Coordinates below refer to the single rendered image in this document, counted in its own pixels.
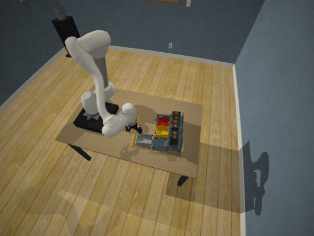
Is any red open bin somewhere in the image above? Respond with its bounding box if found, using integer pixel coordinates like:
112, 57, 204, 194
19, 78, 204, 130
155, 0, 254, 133
157, 117, 170, 126

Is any yellow open bin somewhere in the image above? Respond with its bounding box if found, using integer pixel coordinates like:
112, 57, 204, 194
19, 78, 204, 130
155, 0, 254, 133
156, 125, 169, 138

